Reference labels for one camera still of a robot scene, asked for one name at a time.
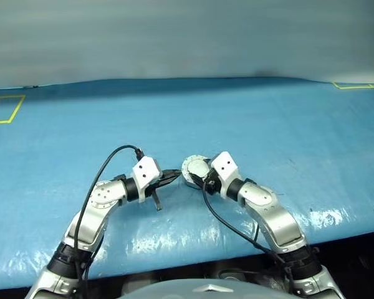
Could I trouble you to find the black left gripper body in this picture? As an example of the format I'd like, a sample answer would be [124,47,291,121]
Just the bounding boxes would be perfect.
[145,180,163,199]

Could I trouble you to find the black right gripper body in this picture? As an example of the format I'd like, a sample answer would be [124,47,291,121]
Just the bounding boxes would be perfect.
[203,174,221,196]

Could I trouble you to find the silver motor housing lid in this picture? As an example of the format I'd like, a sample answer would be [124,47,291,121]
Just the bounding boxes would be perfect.
[181,154,211,181]

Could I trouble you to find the blue plastic table cover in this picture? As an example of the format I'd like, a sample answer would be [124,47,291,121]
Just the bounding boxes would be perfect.
[0,77,374,292]

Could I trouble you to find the grey robot torso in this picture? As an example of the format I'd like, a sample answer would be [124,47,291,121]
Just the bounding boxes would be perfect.
[117,278,297,299]

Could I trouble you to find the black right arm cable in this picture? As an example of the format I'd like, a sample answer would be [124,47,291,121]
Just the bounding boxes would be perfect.
[202,182,300,297]

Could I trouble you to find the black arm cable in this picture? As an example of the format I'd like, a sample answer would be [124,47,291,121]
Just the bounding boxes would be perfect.
[202,182,300,297]
[73,145,146,299]

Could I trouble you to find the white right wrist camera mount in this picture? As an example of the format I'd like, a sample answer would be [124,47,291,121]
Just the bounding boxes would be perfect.
[209,151,239,199]

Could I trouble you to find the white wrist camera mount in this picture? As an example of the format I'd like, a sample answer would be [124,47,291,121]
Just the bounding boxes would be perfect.
[209,151,239,199]
[131,156,163,204]

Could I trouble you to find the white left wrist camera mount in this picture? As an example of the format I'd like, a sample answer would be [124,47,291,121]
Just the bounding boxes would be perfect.
[131,156,163,204]

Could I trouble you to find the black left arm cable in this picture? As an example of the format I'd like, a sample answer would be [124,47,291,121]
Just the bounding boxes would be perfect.
[73,145,146,299]

